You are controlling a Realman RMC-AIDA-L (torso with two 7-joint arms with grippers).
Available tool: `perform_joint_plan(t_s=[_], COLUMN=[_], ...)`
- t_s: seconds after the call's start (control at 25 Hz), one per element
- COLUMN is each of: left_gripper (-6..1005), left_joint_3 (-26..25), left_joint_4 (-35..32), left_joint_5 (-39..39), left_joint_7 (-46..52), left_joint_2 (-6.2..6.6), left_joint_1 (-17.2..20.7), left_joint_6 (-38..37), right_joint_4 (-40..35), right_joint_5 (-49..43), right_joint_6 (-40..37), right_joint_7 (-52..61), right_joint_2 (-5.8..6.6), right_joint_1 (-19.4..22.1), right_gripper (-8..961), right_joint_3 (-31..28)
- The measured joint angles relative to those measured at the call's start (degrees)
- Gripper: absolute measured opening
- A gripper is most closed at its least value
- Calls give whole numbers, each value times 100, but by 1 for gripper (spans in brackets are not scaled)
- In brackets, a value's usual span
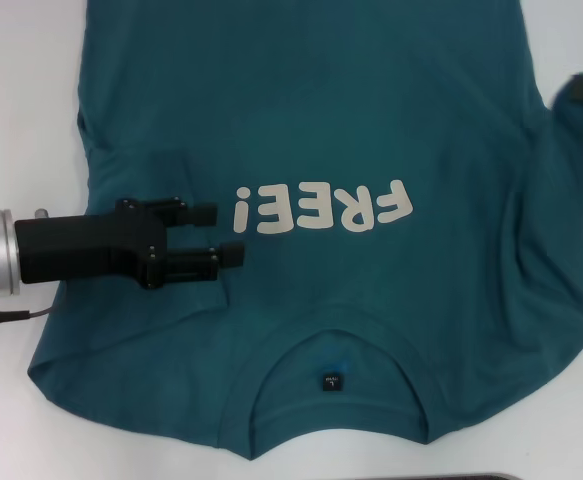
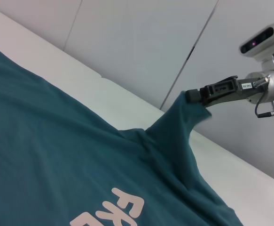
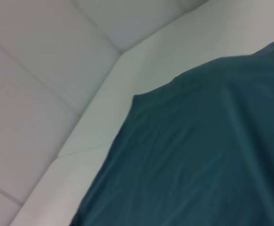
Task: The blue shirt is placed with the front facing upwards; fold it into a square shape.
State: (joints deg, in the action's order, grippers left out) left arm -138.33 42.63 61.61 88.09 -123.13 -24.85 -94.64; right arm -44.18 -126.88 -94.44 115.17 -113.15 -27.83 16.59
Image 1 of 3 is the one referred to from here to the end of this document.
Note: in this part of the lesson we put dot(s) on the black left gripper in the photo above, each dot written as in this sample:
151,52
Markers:
86,247

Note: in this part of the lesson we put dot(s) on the teal T-shirt with FREE print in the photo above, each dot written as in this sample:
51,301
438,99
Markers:
296,100

